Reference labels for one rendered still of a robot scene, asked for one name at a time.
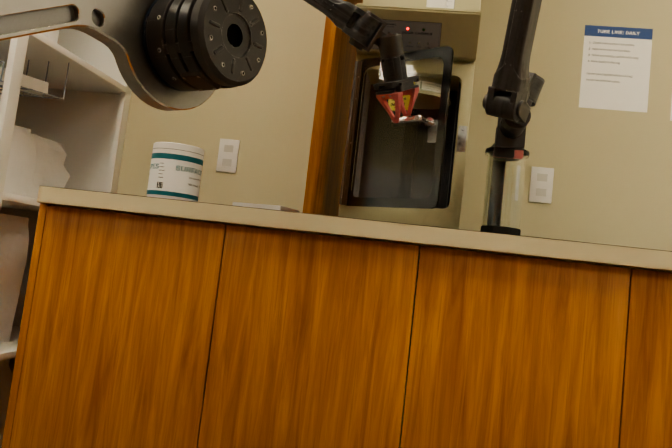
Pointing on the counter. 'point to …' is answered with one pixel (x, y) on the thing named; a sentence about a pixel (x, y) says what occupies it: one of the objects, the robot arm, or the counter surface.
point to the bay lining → (449, 148)
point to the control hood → (467, 32)
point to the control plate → (415, 33)
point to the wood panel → (334, 87)
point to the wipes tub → (175, 171)
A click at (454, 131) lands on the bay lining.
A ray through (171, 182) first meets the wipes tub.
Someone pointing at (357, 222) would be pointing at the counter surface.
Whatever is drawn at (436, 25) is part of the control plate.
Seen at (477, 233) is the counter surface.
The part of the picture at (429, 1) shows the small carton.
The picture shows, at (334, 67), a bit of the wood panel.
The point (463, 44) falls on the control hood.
